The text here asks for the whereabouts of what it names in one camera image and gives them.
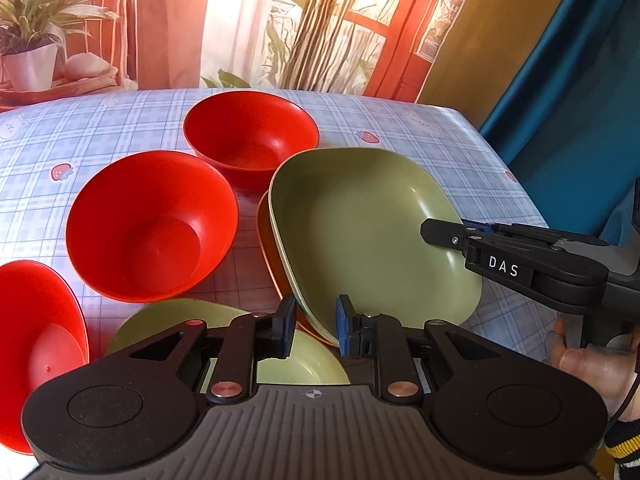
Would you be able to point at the printed backdrop cloth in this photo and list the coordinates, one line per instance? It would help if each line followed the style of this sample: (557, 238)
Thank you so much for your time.
(240, 20)

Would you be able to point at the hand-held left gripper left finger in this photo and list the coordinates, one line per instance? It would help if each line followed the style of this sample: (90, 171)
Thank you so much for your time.
(286, 327)

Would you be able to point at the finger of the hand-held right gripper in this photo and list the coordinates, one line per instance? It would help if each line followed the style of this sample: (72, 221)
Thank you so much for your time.
(442, 232)
(477, 227)

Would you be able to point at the orange square plate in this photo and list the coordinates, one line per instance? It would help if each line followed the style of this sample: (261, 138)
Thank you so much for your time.
(270, 250)

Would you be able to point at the blue curtain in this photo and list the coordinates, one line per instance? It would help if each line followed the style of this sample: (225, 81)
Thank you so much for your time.
(575, 110)

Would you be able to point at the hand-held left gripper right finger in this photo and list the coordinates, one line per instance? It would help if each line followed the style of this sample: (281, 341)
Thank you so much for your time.
(345, 327)

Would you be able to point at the blue checked tablecloth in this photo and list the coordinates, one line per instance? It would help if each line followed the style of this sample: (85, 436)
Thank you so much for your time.
(125, 120)

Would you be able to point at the wooden panel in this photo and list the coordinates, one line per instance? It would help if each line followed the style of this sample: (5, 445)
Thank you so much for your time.
(475, 35)

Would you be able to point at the person's right hand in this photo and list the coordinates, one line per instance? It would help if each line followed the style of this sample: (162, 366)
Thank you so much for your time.
(595, 372)

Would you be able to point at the green square plate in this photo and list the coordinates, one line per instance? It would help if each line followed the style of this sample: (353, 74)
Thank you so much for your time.
(370, 230)

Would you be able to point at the speckled green plate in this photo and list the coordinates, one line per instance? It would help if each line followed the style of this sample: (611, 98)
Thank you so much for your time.
(295, 360)

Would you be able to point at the person's right forearm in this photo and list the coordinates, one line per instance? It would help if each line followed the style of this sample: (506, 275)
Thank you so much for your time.
(625, 452)

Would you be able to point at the red plastic bowl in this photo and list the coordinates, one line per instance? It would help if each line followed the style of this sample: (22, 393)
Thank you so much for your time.
(150, 230)
(250, 130)
(40, 350)

